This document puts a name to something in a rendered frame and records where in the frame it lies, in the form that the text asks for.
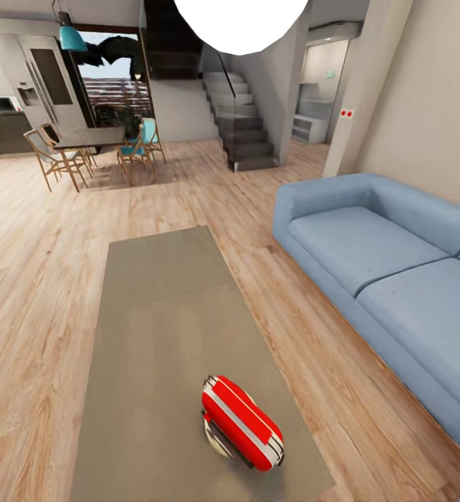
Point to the room light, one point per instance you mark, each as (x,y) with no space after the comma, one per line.
(69,37)

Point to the breakfast table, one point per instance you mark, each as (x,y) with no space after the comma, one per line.
(92,137)

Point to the stairs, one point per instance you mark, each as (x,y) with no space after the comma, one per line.
(173,51)

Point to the radio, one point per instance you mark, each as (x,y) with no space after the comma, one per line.
(256,438)

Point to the fridge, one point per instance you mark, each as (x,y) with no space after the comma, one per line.
(46,83)

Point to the sofa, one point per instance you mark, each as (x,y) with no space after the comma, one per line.
(387,257)

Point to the fixed window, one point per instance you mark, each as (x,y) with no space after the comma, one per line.
(114,76)

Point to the coffee table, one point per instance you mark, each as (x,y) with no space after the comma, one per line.
(170,317)

